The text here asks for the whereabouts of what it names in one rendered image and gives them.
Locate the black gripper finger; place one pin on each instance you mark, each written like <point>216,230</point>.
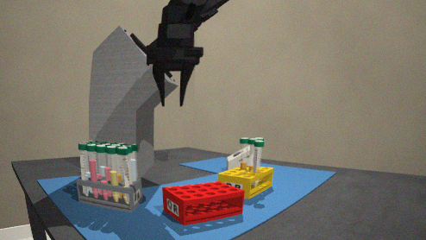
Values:
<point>186,72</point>
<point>159,68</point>

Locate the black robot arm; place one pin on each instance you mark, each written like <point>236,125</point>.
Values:
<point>182,23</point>

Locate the yellow rack with round wells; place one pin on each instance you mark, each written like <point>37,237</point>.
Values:
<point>245,177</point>

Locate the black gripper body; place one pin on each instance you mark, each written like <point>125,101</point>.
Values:
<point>176,55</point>

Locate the blue bench mat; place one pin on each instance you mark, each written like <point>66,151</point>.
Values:
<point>149,221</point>

